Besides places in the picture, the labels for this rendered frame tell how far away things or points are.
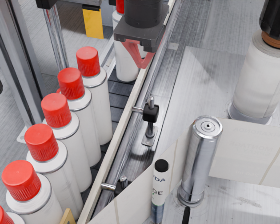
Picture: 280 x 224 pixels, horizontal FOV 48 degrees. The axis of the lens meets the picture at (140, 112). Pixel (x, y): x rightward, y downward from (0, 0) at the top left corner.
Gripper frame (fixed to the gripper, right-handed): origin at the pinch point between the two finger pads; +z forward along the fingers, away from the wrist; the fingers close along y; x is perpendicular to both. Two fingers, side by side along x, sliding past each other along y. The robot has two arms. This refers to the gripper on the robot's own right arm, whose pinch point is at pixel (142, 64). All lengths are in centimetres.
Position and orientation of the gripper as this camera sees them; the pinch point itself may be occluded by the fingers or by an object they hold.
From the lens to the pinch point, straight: 55.6
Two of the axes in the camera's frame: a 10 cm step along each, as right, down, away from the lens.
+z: -0.1, 6.6, 7.5
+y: 2.7, -7.2, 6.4
